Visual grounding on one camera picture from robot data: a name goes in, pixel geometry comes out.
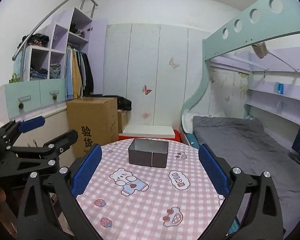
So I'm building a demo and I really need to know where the black bag on box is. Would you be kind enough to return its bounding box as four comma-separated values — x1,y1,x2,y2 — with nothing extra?
103,95,132,111

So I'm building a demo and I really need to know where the pink checkered tablecloth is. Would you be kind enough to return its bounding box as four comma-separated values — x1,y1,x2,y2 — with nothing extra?
76,139,224,239

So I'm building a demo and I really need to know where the hanging clothes row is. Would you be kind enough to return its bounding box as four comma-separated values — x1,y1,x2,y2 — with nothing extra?
64,46,94,100

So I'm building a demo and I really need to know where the grey metal tin box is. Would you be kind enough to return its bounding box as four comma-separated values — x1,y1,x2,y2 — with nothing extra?
128,138,169,168

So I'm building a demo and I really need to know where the white foam board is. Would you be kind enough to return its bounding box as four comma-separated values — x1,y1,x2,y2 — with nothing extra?
119,125,175,138

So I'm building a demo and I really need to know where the purple wardrobe shelf unit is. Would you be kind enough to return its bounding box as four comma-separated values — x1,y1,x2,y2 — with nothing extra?
13,7,107,95

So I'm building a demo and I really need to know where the white pillow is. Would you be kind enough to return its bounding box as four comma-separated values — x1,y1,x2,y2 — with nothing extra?
181,109,213,134

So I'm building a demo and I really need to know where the red stool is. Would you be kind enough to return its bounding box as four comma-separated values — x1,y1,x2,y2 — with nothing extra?
118,129,182,143

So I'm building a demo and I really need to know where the blue box on shelf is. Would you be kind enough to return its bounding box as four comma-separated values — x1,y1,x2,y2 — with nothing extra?
276,83,284,95

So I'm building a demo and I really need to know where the large cardboard box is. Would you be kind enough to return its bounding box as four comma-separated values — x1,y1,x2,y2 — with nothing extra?
66,98,119,157

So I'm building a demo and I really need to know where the purple wall shelf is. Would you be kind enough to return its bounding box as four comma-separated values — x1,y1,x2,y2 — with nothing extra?
210,47,300,125

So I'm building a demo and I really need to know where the mint bunk bed frame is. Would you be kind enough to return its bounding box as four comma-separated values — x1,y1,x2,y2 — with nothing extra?
180,0,300,131

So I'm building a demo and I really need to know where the teal blanket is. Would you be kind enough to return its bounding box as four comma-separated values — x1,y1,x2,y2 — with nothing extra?
185,133,200,149

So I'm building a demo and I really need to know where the small cardboard box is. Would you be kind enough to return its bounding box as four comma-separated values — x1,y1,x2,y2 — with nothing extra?
117,110,129,133

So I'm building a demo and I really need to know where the mint drawer cabinet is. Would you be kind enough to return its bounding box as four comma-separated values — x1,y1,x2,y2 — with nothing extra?
0,78,66,119

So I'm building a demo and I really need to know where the grey quilt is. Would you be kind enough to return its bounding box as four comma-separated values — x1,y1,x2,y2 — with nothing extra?
193,116,300,234

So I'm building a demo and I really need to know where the person left hand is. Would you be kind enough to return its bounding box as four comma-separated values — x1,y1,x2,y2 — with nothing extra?
0,189,17,235

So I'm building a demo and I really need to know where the metal stair handrail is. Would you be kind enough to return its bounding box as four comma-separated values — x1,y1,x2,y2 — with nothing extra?
12,0,99,61

